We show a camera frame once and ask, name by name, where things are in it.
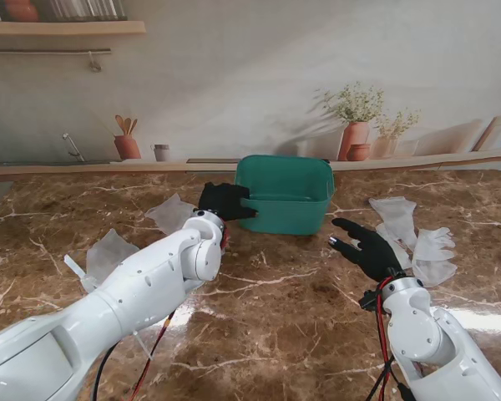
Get glass vase with flowers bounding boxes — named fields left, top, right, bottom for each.
left=371, top=108, right=422, bottom=160

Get terracotta pot on shelf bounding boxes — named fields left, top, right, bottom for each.
left=3, top=0, right=40, bottom=23

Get metal wall rail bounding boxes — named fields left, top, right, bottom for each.
left=0, top=48, right=112, bottom=54

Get long wooden ledge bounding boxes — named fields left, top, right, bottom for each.
left=0, top=146, right=501, bottom=184

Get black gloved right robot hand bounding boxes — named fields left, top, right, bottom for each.
left=327, top=216, right=406, bottom=283

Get red black left arm cables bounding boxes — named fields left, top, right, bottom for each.
left=94, top=221, right=230, bottom=401

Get white zip tie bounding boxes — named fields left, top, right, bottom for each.
left=64, top=254, right=95, bottom=290

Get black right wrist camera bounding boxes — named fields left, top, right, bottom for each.
left=360, top=290, right=385, bottom=312

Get tall terracotta vase with plant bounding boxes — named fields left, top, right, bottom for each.
left=312, top=81, right=385, bottom=162

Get teal plastic basket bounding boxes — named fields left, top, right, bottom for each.
left=235, top=154, right=337, bottom=236

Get wooden wall shelf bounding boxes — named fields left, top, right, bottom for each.
left=0, top=20, right=146, bottom=37

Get metal faucet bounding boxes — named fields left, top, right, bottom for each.
left=62, top=132, right=86, bottom=163

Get translucent white disposable glove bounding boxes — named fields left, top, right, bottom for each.
left=367, top=195, right=418, bottom=271
left=411, top=226, right=458, bottom=288
left=83, top=228, right=141, bottom=292
left=144, top=192, right=195, bottom=235

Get row of glass jars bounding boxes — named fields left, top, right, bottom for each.
left=49, top=0, right=129, bottom=22

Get red black arm cables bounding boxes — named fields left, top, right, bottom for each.
left=94, top=221, right=230, bottom=401
left=365, top=277, right=414, bottom=401

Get red black right arm cables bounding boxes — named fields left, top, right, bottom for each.
left=365, top=277, right=414, bottom=401

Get terracotta utensil pot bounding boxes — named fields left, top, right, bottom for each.
left=113, top=114, right=143, bottom=160

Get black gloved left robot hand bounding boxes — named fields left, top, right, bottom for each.
left=197, top=181, right=259, bottom=222

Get small round terracotta pot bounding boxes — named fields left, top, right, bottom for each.
left=346, top=143, right=372, bottom=162

